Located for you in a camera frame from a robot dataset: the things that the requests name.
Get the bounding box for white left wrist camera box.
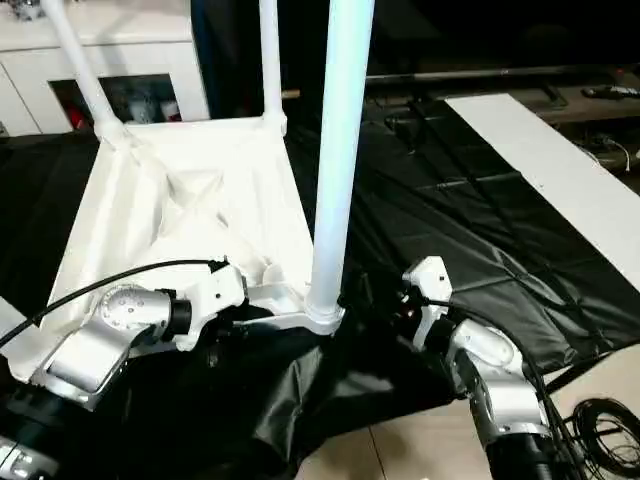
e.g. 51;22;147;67
178;262;249;346

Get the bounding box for white cabinet with glass doors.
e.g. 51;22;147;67
0;0;211;136

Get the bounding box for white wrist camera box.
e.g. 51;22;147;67
178;262;249;346
402;256;453;346

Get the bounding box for small grey toy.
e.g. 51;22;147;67
5;0;46;21

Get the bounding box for black metal rail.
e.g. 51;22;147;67
365;65;640;86

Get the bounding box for thin black floor cables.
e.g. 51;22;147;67
560;395;640;480

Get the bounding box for white flat board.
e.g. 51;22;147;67
445;93;640;266

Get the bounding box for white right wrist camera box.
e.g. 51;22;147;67
402;256;453;346

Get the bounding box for black mat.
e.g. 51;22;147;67
0;90;640;480

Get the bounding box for black stand leg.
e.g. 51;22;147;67
540;340;640;391

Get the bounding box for white plastic table top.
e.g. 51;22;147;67
10;115;349;376

